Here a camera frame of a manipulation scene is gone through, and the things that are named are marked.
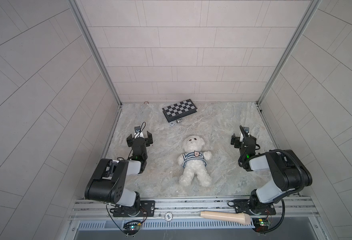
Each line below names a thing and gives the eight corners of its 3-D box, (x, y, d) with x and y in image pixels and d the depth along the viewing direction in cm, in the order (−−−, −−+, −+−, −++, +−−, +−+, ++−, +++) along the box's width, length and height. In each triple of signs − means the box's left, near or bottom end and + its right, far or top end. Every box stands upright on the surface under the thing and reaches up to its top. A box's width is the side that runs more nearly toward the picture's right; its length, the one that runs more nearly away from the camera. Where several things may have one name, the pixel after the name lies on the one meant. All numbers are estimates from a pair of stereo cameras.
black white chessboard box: (168, 122, 107) (168, 119, 104) (162, 111, 114) (162, 107, 111) (197, 111, 114) (197, 108, 111) (189, 101, 121) (190, 98, 118)
